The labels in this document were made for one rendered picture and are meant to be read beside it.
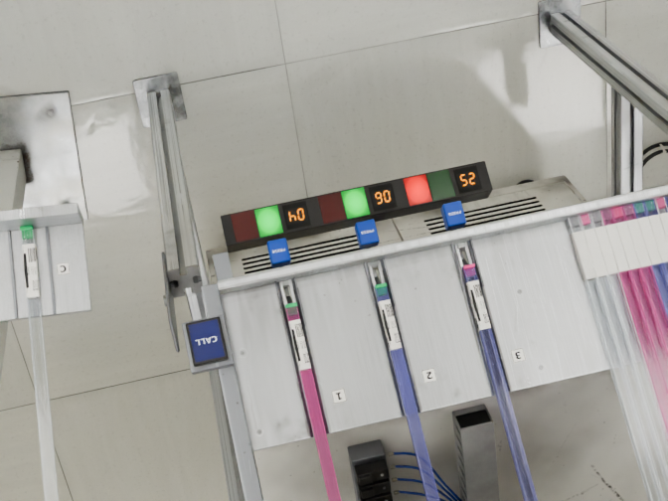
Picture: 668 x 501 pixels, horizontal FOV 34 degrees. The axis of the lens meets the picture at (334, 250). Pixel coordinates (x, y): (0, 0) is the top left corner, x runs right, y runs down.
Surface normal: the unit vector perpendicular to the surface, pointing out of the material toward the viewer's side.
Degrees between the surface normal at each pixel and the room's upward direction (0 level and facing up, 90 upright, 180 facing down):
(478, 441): 0
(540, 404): 0
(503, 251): 44
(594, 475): 0
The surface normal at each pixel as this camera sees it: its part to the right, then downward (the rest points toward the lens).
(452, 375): 0.04, -0.25
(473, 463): 0.18, 0.48
